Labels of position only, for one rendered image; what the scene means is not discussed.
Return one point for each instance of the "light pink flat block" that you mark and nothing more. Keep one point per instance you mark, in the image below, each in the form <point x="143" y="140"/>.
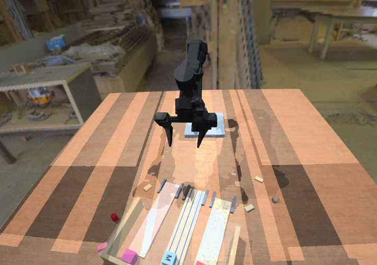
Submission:
<point x="99" y="247"/>

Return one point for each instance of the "small beige cube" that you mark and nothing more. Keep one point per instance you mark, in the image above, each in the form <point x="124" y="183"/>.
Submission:
<point x="249" y="207"/>

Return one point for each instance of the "red cylinder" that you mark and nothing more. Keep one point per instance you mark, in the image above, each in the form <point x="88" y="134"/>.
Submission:
<point x="114" y="217"/>

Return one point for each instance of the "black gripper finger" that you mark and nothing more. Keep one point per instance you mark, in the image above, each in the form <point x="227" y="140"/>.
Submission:
<point x="204" y="127"/>
<point x="169" y="131"/>

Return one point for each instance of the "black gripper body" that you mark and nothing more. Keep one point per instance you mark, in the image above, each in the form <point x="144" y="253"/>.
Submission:
<point x="186" y="116"/>

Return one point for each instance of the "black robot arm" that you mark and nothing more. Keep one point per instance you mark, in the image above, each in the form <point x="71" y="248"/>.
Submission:
<point x="188" y="77"/>

